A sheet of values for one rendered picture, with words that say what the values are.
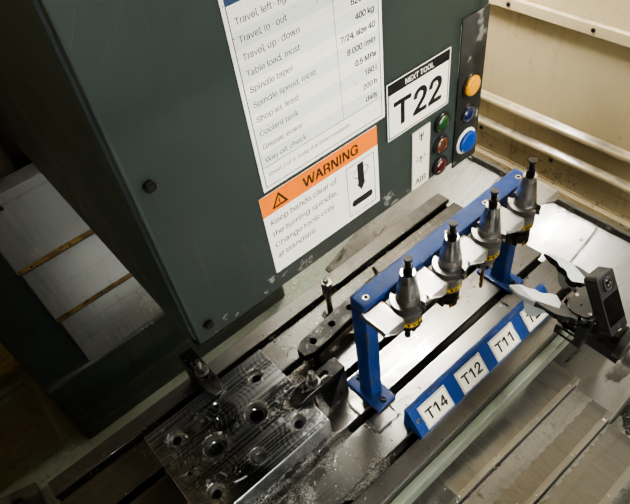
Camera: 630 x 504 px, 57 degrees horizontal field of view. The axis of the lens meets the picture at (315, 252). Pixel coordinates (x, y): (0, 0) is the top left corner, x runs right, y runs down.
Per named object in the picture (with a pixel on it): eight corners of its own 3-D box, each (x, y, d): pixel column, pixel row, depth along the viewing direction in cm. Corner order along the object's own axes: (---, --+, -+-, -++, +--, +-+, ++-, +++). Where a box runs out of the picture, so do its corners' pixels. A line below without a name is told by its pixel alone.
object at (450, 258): (450, 250, 107) (453, 224, 102) (467, 264, 104) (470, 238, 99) (432, 261, 105) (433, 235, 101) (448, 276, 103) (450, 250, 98)
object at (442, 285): (454, 288, 103) (454, 285, 102) (433, 305, 101) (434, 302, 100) (424, 267, 107) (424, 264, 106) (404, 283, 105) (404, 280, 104)
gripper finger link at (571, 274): (538, 270, 112) (565, 306, 106) (545, 250, 108) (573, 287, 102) (553, 266, 112) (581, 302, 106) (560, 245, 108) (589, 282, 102)
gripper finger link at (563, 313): (531, 313, 101) (585, 328, 98) (533, 307, 99) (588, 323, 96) (537, 292, 103) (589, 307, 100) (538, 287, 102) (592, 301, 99)
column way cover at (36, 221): (247, 259, 156) (196, 92, 118) (88, 368, 138) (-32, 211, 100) (236, 250, 159) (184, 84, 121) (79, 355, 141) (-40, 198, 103)
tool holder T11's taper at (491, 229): (484, 219, 111) (488, 193, 106) (505, 228, 109) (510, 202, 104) (472, 233, 109) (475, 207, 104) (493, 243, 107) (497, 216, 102)
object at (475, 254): (493, 254, 107) (493, 251, 107) (474, 270, 105) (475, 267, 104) (463, 236, 111) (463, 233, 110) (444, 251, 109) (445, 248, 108)
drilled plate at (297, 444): (332, 431, 116) (329, 420, 112) (213, 537, 105) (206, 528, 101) (263, 361, 129) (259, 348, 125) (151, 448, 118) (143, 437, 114)
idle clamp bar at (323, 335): (386, 302, 141) (385, 285, 136) (312, 374, 130) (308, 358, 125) (370, 292, 143) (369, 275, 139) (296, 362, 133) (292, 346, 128)
